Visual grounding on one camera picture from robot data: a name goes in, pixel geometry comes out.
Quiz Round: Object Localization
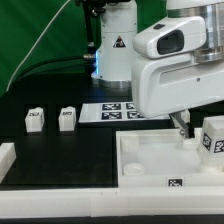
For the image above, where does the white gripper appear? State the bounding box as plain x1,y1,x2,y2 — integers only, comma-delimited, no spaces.
131,54,224,139

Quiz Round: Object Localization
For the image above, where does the white square tabletop part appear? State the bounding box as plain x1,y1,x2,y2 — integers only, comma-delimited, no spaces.
116,128,224,188

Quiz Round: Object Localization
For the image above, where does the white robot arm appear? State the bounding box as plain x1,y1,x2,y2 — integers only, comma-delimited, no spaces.
92,0,224,138

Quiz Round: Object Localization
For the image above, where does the white marker sheet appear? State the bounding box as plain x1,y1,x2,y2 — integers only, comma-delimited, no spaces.
78,101,171,124

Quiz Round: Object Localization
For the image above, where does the white front rail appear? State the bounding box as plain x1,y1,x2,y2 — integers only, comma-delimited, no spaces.
0,186,224,219

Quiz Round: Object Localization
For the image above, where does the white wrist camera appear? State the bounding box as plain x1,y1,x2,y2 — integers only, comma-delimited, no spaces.
133,16,207,59

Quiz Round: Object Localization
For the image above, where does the black camera pole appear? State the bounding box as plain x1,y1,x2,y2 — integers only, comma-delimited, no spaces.
75,0,100,54

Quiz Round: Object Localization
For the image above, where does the black cable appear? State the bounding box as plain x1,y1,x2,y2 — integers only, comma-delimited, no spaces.
16,54,98,81

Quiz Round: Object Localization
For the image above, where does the white cable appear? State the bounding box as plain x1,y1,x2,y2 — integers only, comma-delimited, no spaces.
5,0,72,93

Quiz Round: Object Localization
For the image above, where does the white left corner bracket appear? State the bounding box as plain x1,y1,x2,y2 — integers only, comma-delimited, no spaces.
0,143,16,183

